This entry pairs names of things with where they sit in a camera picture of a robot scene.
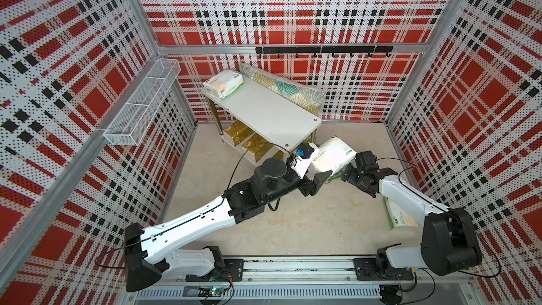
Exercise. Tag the gold tissue pack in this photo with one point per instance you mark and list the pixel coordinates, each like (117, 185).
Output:
(256, 148)
(279, 155)
(237, 133)

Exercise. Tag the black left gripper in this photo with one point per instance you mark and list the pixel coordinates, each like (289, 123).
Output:
(311, 186)

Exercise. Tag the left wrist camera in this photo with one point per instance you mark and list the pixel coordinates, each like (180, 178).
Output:
(304, 155)

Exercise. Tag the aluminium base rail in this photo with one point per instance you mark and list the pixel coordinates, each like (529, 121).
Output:
(314, 280)

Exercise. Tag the white wire mesh basket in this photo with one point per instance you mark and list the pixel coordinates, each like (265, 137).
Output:
(131, 124)

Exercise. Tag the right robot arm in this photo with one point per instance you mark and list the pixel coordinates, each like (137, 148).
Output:
(449, 243)

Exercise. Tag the white green tissue pack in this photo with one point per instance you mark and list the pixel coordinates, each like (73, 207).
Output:
(223, 84)
(333, 156)
(398, 218)

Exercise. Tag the green circuit board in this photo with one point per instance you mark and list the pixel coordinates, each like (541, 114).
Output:
(210, 292)

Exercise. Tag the black wall hook rail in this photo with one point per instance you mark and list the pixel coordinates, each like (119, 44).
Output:
(317, 50)

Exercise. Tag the white two-tier shelf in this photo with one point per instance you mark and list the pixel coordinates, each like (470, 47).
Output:
(232, 105)

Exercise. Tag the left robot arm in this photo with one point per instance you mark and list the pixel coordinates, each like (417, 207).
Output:
(149, 252)

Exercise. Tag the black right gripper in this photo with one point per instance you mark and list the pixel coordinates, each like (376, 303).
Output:
(351, 177)

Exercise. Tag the fan pattern cushion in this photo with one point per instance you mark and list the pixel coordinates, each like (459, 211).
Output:
(292, 91)

